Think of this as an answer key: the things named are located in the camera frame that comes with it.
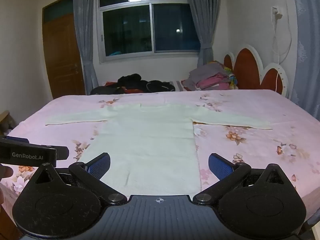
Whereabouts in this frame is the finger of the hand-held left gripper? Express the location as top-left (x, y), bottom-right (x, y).
top-left (55, 146), bottom-right (70, 161)
top-left (5, 136), bottom-right (30, 144)

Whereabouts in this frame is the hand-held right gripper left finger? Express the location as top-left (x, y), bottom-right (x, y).
top-left (30, 152), bottom-right (128, 205)

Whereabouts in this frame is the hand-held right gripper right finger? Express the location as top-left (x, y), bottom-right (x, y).
top-left (192, 152), bottom-right (291, 205)

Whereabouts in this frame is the white knit sweater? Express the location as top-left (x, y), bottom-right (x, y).
top-left (45, 102), bottom-right (273, 197)

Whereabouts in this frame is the stack of folded clothes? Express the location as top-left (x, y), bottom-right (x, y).
top-left (181, 60), bottom-right (232, 92)

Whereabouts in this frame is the pile of black clothes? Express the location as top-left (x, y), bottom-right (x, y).
top-left (90, 73), bottom-right (176, 95)

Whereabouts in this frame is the person's left hand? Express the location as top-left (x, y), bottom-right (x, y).
top-left (0, 163), bottom-right (13, 180)

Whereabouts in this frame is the wooden bedside furniture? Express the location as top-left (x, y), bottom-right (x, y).
top-left (0, 110), bottom-right (17, 137)

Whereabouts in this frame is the bed with pink floral sheet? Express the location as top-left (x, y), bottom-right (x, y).
top-left (0, 89), bottom-right (320, 207)

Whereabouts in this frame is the colourful printed cloth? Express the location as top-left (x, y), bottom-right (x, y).
top-left (222, 65), bottom-right (239, 90)

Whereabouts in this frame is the striped cloth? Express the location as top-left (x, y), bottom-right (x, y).
top-left (162, 80), bottom-right (186, 92)

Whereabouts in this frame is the brown wooden door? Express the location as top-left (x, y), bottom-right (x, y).
top-left (42, 0), bottom-right (86, 99)

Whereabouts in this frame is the red and white headboard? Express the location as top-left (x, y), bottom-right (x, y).
top-left (223, 44), bottom-right (290, 97)

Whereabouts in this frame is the grey blue curtain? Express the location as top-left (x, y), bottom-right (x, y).
top-left (72, 0), bottom-right (99, 95)
top-left (184, 0), bottom-right (214, 67)

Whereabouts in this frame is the blue lace curtain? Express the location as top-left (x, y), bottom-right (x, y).
top-left (291, 0), bottom-right (320, 122)

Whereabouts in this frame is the white framed window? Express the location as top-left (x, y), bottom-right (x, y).
top-left (95, 0), bottom-right (201, 64)

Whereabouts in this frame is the white cable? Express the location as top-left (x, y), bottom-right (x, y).
top-left (272, 6), bottom-right (293, 94)

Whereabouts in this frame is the white wall socket with plug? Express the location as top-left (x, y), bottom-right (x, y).
top-left (271, 5), bottom-right (283, 20)

